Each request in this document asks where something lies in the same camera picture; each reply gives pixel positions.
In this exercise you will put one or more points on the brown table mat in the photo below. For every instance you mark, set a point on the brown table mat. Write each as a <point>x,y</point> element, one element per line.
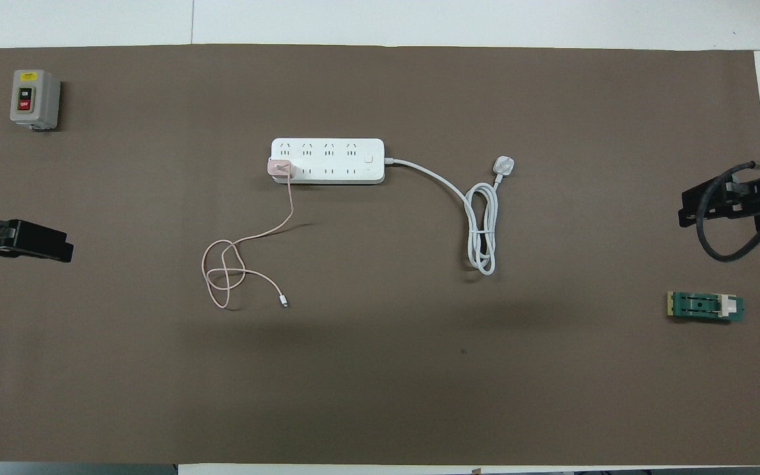
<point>419,382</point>

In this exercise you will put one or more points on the white power strip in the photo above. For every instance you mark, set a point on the white power strip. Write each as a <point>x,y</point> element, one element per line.
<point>334,160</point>

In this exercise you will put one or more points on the grey on-off switch box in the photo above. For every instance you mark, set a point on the grey on-off switch box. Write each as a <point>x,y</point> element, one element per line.
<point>34,99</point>

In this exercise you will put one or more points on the pink charger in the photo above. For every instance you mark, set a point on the pink charger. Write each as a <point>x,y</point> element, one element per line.
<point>281,169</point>

